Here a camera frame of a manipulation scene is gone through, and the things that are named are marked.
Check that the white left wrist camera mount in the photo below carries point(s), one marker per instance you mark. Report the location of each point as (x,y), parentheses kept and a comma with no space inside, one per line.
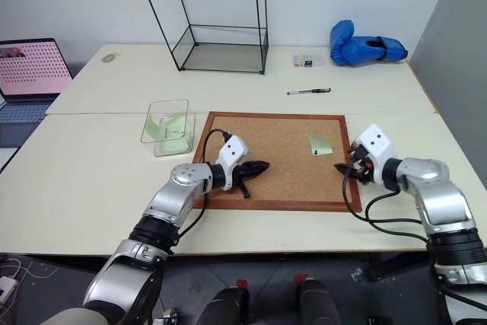
(231,151)

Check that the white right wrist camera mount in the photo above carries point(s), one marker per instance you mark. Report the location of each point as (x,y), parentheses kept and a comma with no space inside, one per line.
(376,146)

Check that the black gel pen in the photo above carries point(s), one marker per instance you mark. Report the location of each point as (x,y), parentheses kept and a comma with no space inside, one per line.
(309,91)

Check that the wood-framed cork board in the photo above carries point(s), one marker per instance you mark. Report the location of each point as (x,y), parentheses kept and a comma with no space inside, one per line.
(281,173)

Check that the small clear compartment tray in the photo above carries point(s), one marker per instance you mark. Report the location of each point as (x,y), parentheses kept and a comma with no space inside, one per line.
(307,59)

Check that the dark rounded shape, red cap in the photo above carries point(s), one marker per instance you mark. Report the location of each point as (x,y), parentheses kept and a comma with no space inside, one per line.
(317,302)
(226,308)

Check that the curled green sticky note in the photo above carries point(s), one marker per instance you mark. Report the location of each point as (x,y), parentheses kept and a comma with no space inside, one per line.
(154,126)

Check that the small grey oval object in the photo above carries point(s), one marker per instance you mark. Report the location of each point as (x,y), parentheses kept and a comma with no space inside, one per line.
(109,58)

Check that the beige robot torso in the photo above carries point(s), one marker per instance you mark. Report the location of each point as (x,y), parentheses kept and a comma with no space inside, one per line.
(74,317)

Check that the grey partition panel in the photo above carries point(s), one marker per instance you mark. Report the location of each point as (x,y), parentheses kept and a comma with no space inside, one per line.
(452,36)

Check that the blue boxing glove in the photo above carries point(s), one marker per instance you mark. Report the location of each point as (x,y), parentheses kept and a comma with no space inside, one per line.
(361,49)

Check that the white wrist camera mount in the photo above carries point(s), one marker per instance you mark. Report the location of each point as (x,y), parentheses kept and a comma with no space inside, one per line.
(231,151)
(376,146)

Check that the open laptop with pink screen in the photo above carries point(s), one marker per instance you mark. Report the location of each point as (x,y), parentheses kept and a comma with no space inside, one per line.
(30,70)

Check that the flat green sticky note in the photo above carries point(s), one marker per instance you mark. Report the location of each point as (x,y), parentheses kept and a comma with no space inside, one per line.
(176,144)

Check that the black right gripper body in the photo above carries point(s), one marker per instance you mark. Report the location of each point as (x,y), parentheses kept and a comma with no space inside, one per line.
(362,169)

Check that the clear plastic box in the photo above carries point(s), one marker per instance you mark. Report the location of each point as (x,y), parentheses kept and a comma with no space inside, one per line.
(169,127)

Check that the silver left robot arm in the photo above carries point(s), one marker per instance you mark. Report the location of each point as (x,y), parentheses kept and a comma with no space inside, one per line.
(167,197)

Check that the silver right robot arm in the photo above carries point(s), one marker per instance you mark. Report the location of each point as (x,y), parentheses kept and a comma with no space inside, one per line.
(437,195)

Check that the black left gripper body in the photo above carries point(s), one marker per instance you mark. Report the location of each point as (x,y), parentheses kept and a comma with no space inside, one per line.
(240,173)

